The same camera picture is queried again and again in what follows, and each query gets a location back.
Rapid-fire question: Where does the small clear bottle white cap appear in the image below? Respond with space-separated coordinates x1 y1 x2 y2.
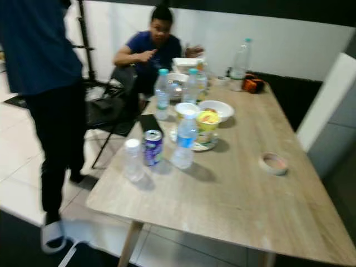
124 138 145 183

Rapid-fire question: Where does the person in black trousers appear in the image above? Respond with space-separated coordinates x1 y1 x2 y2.
0 0 90 254

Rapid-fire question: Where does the black folding chair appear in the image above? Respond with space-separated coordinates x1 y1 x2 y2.
86 64 145 169

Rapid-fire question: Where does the black metal stand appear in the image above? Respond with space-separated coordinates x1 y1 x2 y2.
75 0 96 84

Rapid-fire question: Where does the black phone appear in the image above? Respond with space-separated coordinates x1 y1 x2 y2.
138 113 163 134

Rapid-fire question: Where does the purple drink can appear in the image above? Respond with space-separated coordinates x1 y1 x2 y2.
143 129 164 167

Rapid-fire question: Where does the water bottle teal cap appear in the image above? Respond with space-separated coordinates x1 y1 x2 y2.
182 68 201 105
154 68 171 121

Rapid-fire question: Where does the wooden table leg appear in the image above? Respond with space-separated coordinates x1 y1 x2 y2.
259 250 279 267
117 220 145 267

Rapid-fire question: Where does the person in navy t-shirt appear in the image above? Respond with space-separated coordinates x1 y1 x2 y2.
113 4 205 98

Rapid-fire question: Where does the pale instant noodle cup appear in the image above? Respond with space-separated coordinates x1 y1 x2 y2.
174 102 201 131

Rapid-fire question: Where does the water bottle blue label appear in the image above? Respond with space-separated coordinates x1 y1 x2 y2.
171 110 199 170

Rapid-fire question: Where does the white food box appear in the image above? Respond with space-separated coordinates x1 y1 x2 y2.
171 57 204 74

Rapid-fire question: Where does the round flat plate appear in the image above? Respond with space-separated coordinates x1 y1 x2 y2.
170 129 219 152

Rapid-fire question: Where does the yellow instant noodle cup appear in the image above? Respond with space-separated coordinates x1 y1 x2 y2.
196 110 221 146

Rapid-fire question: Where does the wide white bowl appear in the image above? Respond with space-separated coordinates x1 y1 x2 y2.
197 100 235 123

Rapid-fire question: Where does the tall clear bottle green cap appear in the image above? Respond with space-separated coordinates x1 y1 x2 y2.
229 38 253 92

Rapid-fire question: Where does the orange and black pouch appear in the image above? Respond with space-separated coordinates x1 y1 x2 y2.
241 73 266 95

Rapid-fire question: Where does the small round dish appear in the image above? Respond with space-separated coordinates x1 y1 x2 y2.
259 152 290 176

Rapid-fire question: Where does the white cabinet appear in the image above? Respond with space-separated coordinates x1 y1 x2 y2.
296 33 356 179

